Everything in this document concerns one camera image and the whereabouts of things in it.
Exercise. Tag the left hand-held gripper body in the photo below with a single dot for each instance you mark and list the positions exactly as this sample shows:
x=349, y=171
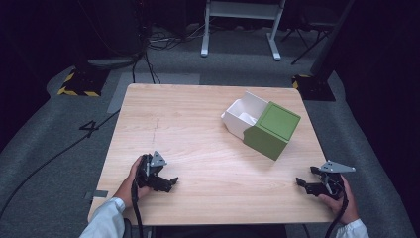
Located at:
x=149, y=168

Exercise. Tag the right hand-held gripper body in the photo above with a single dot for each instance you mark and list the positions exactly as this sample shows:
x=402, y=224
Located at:
x=332, y=180

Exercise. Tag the green drawer box casing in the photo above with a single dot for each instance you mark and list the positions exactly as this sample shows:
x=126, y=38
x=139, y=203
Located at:
x=275, y=130

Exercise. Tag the white drawer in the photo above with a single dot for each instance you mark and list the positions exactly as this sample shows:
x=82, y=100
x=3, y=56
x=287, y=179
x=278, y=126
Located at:
x=242, y=114

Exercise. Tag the person's left hand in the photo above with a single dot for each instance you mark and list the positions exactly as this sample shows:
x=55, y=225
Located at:
x=127, y=188

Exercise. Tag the person's right hand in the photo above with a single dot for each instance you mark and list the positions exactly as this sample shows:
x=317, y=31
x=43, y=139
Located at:
x=345, y=208

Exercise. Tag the small grey tape piece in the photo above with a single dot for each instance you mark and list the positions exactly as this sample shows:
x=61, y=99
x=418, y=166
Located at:
x=99, y=194

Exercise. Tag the black base with hazard tape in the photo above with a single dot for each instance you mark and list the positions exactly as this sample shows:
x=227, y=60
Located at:
x=313, y=87
x=84, y=82

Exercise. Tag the grey floor tape patch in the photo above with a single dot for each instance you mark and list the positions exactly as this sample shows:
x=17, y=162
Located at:
x=145, y=79

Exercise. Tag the dark slanted pole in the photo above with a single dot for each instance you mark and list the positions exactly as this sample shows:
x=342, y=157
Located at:
x=332, y=39

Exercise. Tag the black tripod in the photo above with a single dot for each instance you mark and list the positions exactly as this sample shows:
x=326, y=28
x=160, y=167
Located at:
x=308, y=36

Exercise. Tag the white metal stand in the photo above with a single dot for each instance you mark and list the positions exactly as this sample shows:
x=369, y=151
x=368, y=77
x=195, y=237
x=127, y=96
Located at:
x=242, y=10

